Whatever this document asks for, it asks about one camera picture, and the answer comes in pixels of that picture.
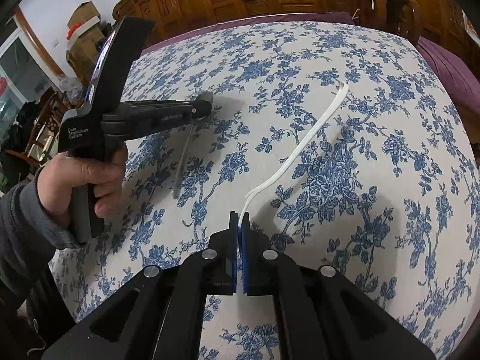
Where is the glass sliding door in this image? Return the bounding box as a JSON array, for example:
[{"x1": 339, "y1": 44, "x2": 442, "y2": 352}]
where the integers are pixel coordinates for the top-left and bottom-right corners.
[{"x1": 1, "y1": 7, "x2": 64, "y2": 140}]

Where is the cardboard box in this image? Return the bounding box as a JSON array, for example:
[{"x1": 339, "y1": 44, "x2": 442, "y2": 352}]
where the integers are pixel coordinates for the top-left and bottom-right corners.
[
  {"x1": 67, "y1": 1, "x2": 101, "y2": 29},
  {"x1": 65, "y1": 24, "x2": 106, "y2": 86}
]

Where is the purple armchair cushion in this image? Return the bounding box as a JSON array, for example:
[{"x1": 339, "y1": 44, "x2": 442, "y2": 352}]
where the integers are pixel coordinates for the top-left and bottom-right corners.
[{"x1": 416, "y1": 37, "x2": 480, "y2": 115}]

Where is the grey sleeve forearm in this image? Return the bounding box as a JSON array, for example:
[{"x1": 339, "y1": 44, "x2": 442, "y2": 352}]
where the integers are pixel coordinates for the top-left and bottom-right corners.
[{"x1": 1, "y1": 180, "x2": 85, "y2": 309}]

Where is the person left hand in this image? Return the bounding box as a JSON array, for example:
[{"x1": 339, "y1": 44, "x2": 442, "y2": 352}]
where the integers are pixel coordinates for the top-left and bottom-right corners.
[{"x1": 37, "y1": 143, "x2": 128, "y2": 228}]

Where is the upper cardboard box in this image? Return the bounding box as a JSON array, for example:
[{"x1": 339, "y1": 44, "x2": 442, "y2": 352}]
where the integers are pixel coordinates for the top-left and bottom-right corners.
[{"x1": 67, "y1": 1, "x2": 101, "y2": 29}]

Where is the blue floral tablecloth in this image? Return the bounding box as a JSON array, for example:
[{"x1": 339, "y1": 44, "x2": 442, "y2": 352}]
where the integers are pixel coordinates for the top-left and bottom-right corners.
[{"x1": 50, "y1": 22, "x2": 479, "y2": 359}]

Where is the carved wooden armchair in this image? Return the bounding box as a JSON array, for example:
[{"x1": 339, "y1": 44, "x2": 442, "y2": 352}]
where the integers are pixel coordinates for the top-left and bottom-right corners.
[{"x1": 355, "y1": 0, "x2": 465, "y2": 51}]

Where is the wooden side chair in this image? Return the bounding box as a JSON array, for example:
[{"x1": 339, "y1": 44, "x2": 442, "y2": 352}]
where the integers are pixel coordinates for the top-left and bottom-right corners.
[{"x1": 1, "y1": 88, "x2": 72, "y2": 168}]

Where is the grey plastic bag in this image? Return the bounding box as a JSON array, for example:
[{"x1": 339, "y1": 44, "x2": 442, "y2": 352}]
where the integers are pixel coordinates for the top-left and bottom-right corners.
[{"x1": 58, "y1": 75, "x2": 84, "y2": 106}]

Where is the white plastic fork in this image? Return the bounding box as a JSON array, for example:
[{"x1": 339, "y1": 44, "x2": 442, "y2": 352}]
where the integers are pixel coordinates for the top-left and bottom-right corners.
[{"x1": 238, "y1": 82, "x2": 349, "y2": 228}]

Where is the lower cardboard box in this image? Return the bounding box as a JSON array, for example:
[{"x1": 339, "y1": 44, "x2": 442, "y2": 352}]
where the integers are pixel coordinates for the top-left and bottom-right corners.
[{"x1": 65, "y1": 24, "x2": 106, "y2": 86}]

